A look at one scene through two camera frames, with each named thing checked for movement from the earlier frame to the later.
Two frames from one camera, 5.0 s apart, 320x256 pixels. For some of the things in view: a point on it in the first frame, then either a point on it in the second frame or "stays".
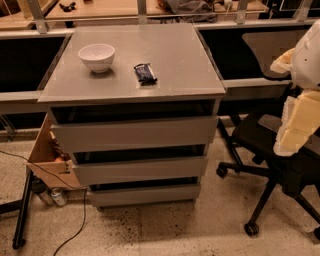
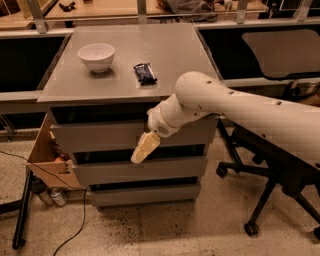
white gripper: [308, 60] → [157, 124]
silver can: [58, 197] stays
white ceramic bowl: [98, 57] stays
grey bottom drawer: [139, 195] stays
